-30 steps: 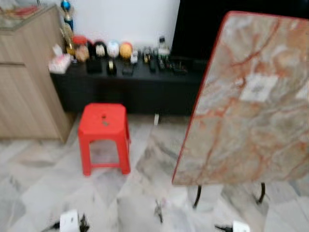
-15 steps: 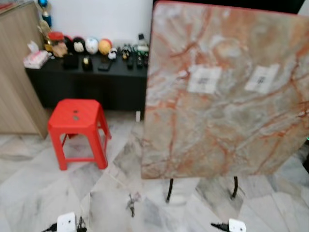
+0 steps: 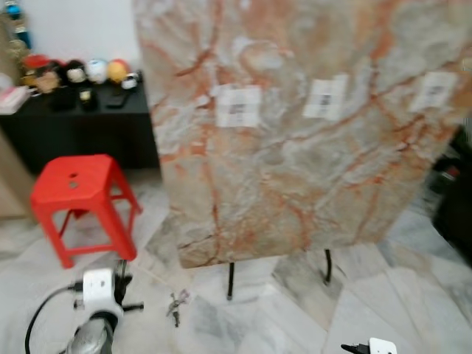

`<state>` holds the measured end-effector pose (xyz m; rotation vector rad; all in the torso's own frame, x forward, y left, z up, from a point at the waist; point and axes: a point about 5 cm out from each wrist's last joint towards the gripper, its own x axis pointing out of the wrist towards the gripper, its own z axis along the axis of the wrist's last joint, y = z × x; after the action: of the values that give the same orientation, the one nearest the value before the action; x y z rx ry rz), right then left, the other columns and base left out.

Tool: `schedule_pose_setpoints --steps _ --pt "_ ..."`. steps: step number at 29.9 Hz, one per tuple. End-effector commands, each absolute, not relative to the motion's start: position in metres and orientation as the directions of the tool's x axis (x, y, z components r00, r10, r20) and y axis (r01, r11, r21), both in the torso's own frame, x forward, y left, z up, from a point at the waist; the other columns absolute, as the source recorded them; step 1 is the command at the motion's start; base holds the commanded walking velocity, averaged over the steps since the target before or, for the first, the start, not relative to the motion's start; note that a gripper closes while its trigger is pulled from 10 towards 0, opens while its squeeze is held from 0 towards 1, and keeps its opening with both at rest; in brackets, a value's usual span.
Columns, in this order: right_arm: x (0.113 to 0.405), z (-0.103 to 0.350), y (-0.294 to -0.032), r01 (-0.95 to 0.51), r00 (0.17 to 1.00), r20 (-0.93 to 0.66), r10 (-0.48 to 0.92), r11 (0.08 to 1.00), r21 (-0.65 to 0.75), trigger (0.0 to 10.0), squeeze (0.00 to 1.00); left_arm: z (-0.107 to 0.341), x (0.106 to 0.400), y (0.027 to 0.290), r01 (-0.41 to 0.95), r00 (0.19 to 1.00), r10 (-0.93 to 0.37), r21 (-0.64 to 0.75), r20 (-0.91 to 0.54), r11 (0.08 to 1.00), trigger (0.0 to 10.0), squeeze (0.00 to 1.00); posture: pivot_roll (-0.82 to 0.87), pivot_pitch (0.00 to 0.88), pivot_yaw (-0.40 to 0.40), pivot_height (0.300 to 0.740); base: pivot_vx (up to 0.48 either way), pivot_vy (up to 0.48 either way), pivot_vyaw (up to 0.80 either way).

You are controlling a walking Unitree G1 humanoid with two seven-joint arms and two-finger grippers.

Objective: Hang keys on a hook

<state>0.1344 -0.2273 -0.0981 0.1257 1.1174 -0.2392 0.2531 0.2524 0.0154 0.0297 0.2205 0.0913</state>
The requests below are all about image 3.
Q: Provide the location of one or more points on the bunch of keys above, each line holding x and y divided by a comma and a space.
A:
177, 304

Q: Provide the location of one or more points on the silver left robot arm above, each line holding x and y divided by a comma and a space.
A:
90, 335

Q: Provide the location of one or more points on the black metal board leg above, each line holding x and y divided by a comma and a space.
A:
230, 282
327, 267

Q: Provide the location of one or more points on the red plastic stool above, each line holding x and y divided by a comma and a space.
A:
81, 184

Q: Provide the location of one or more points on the black bulky object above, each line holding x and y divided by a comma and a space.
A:
453, 199

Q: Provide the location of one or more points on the black TV console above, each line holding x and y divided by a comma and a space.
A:
81, 136

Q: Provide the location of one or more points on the black smartphone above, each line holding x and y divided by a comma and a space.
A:
116, 99

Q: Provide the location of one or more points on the black tape dispenser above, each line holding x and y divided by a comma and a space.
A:
86, 99

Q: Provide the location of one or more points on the orange veined marble board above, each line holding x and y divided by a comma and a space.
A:
295, 177

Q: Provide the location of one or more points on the small panda figure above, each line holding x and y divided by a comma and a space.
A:
131, 81

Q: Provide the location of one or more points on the yellow bear plush toy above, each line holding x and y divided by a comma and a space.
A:
118, 71

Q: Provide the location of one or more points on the white paper code tag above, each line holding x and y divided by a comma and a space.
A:
238, 105
326, 97
434, 91

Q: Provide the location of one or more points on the white round plush toy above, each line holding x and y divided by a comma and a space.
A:
96, 71

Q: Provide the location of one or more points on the pink white tissue pack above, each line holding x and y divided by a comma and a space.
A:
13, 100

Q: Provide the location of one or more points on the black mouse plush toy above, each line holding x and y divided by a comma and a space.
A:
75, 72

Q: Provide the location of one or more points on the clear jar with red lid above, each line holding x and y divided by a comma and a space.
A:
37, 74

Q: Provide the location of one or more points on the tall blue gold trophy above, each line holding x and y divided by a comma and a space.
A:
15, 26

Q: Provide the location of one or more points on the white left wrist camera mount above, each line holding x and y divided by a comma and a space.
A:
98, 287

